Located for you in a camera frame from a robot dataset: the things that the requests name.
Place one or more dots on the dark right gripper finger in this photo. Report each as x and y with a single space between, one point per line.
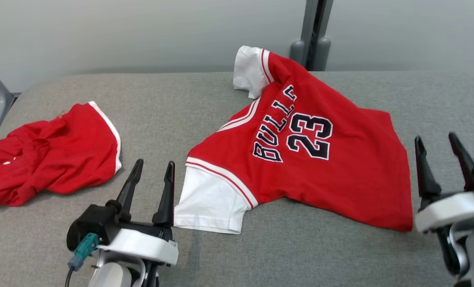
426 179
462 157

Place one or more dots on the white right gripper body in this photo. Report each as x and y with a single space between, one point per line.
448 209

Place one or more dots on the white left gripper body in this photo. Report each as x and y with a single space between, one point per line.
141 245

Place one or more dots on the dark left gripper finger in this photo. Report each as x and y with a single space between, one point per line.
167 199
131 187

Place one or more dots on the red shorts with white stripe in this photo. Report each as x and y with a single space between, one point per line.
61 159

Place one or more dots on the red white number 23 jersey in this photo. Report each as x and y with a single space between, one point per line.
340 179

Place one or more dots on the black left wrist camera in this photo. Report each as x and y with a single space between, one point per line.
91 223

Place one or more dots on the grey partition post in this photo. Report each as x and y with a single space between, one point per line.
306 24

